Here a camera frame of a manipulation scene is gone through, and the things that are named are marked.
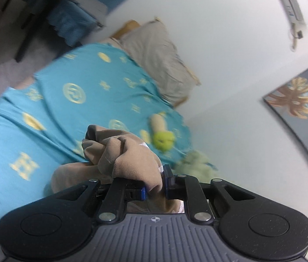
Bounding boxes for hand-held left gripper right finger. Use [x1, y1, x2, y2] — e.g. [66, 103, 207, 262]
[163, 164, 256, 222]

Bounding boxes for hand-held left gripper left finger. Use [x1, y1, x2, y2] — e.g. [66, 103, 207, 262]
[47, 179, 147, 221]

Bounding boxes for tan printed t-shirt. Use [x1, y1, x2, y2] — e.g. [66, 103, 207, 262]
[51, 124, 182, 215]

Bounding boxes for green fleece blanket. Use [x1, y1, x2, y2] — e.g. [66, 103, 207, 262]
[174, 151, 218, 179]

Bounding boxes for green and beige plush toy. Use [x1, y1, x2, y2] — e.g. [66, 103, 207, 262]
[150, 112, 177, 152]

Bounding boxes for teal printed bedsheet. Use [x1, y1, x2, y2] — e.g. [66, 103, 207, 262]
[0, 42, 217, 224]

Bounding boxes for cream pillow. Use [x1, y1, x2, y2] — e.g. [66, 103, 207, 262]
[154, 18, 201, 86]

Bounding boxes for grey pillow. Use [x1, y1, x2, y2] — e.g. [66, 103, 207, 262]
[118, 21, 195, 104]

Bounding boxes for grey seat cushion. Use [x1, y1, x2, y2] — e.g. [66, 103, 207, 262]
[65, 0, 108, 24]

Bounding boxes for framed leaf wall picture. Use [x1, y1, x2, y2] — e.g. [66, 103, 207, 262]
[263, 57, 308, 194]

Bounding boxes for air conditioner power cord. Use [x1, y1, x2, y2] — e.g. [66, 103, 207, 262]
[289, 21, 305, 52]

